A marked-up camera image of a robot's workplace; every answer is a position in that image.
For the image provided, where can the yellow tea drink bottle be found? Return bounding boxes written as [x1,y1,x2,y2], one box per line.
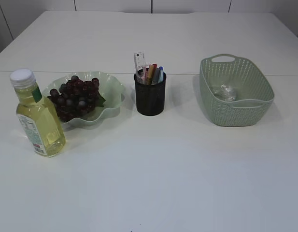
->
[10,69,66,157]

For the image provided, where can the gold glitter pen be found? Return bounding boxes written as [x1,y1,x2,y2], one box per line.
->
[146,64,155,85]

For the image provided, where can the silver glitter pen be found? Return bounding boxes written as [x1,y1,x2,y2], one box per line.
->
[151,68,160,85]

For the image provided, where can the green wavy plastic plate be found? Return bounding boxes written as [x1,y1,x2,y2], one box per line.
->
[42,71,125,129]

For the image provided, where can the clear plastic sheet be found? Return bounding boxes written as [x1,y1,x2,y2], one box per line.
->
[210,84,237,102]

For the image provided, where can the pink purple scissors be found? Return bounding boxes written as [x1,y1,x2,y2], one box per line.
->
[135,64,151,85]

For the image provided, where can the black mesh pen cup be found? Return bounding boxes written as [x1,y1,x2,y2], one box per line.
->
[134,73,167,116]

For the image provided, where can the green woven plastic basket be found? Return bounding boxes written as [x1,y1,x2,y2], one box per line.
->
[199,54,275,127]

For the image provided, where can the purple artificial grape bunch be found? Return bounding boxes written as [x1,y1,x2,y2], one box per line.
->
[47,75,105,122]

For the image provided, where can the blue capped safety scissors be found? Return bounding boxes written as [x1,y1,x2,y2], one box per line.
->
[158,66,164,83]

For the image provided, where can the clear plastic ruler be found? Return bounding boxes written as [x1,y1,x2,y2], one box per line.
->
[134,52,146,77]

